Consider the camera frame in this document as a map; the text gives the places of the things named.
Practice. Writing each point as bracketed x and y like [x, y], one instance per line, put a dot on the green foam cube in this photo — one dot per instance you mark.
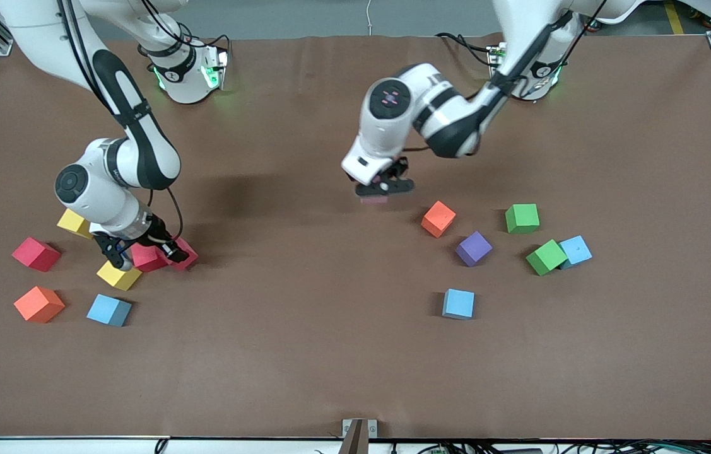
[522, 218]
[546, 257]

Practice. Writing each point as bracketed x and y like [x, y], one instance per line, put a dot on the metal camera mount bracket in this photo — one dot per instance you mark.
[358, 441]

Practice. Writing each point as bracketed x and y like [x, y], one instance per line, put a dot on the crimson foam cube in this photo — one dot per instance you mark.
[193, 253]

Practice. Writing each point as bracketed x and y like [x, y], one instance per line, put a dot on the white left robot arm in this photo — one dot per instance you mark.
[387, 126]

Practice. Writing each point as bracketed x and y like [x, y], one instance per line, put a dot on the red foam cube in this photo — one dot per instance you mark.
[146, 260]
[35, 254]

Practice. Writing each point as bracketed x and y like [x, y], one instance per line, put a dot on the yellow foam cube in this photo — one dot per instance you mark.
[118, 279]
[72, 224]

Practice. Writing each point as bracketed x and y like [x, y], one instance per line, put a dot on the orange foam cube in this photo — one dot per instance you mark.
[438, 219]
[38, 304]

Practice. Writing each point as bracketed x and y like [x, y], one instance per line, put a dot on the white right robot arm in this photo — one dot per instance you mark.
[103, 202]

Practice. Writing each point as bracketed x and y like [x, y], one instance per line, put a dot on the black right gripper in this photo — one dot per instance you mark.
[154, 231]

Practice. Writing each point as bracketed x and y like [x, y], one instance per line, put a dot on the light pink foam cube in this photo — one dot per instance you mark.
[373, 199]

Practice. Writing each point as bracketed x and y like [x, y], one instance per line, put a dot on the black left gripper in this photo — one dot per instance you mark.
[397, 168]

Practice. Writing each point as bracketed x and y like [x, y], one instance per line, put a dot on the purple foam cube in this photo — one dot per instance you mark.
[474, 248]

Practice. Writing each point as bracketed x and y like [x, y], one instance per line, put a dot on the blue foam cube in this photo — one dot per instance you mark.
[106, 309]
[577, 251]
[458, 304]

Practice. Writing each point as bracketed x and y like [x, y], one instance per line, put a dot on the brown table mat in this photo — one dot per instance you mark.
[267, 347]

